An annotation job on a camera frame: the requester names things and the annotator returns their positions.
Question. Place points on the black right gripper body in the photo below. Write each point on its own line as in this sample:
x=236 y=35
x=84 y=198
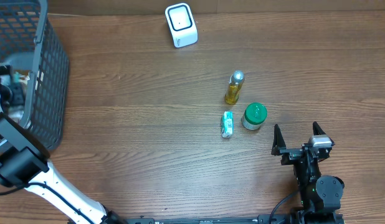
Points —
x=299 y=151

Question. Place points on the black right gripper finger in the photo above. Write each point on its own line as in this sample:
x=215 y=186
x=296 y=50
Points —
x=279 y=146
x=317 y=129

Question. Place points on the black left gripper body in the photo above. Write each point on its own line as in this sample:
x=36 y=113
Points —
x=7 y=96

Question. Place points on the green lid spice jar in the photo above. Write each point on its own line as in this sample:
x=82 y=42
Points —
x=254 y=116

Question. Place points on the teal small carton box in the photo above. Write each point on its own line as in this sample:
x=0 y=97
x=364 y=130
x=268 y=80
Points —
x=227 y=124

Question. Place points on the clear plastic container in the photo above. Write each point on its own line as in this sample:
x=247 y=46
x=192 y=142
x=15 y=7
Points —
x=233 y=89

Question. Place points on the brown Pantree snack packet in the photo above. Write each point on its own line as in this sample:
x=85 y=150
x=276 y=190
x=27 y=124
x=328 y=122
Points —
x=20 y=76

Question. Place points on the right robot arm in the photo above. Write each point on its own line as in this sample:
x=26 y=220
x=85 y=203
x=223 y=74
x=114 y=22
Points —
x=320 y=195

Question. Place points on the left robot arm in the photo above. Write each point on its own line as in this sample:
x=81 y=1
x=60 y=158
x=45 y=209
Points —
x=27 y=165

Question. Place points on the white barcode scanner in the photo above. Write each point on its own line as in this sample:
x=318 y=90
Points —
x=181 y=24

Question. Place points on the grey plastic mesh basket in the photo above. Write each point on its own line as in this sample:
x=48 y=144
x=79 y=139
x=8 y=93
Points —
x=29 y=42

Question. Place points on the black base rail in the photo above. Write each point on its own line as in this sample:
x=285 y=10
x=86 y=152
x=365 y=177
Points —
x=261 y=219

